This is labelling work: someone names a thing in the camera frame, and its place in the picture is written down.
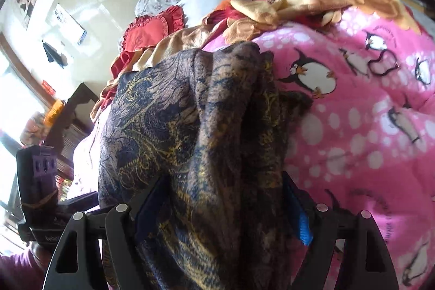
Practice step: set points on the orange box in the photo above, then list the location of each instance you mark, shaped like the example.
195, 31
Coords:
54, 113

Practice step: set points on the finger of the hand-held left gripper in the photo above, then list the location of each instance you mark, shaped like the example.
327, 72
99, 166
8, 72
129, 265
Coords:
83, 200

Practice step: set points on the dark hanging cloth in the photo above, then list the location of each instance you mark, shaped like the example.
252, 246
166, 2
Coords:
54, 54

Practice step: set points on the person's left forearm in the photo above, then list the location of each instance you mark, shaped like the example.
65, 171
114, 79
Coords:
17, 269

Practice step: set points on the red orange cream blanket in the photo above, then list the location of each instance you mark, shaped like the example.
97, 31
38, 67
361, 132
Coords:
292, 4

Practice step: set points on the red wall label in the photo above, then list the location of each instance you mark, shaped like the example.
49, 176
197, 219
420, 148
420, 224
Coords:
48, 87

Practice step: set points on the white wall sign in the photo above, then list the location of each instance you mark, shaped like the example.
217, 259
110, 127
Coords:
69, 21

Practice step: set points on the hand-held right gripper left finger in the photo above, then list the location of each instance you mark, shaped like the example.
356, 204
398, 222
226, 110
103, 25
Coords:
146, 208

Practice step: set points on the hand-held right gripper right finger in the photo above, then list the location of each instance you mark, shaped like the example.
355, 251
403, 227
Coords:
300, 218

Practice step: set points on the pink penguin print blanket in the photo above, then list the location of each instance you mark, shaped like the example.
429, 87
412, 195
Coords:
356, 127

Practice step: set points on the dark wooden side table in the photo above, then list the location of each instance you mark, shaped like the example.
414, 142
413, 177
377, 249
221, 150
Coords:
73, 120

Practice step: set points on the dark blue brown patterned garment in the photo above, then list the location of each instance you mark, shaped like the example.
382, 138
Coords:
204, 140

